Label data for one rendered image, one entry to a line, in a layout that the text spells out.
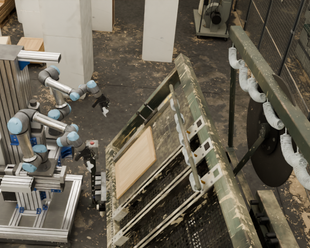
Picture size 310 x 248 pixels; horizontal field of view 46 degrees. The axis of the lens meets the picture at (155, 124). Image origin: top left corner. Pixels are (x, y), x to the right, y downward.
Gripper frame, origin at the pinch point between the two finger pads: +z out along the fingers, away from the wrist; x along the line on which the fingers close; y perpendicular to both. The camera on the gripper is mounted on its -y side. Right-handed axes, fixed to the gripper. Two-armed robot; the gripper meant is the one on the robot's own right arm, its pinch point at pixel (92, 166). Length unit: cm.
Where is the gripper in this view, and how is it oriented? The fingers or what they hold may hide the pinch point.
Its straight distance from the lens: 300.0
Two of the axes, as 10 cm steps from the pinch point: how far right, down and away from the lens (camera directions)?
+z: 4.0, 7.3, 5.6
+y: 9.2, -2.9, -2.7
